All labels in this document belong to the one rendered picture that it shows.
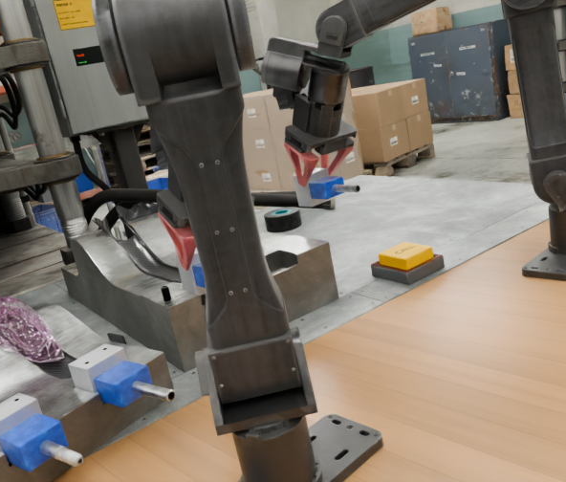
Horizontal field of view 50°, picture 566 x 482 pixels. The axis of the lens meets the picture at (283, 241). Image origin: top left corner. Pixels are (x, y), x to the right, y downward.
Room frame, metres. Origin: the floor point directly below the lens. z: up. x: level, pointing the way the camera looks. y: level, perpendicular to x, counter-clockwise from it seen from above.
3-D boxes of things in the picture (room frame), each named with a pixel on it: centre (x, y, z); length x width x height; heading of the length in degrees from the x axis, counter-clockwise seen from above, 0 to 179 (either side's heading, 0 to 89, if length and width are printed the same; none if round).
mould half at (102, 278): (0.98, 0.18, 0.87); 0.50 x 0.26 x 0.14; 32
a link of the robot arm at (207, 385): (0.46, 0.05, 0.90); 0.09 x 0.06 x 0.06; 93
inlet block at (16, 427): (0.51, 0.26, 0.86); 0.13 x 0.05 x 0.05; 50
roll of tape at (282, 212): (1.31, -0.01, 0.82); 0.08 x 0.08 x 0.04
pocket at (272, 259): (0.82, 0.02, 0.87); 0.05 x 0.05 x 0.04; 32
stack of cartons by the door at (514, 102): (6.91, -3.26, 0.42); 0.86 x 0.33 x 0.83; 35
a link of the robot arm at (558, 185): (0.84, -0.41, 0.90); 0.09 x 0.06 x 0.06; 160
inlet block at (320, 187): (0.98, -0.09, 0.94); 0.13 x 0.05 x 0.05; 33
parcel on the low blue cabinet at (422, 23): (8.01, -2.36, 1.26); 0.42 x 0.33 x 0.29; 35
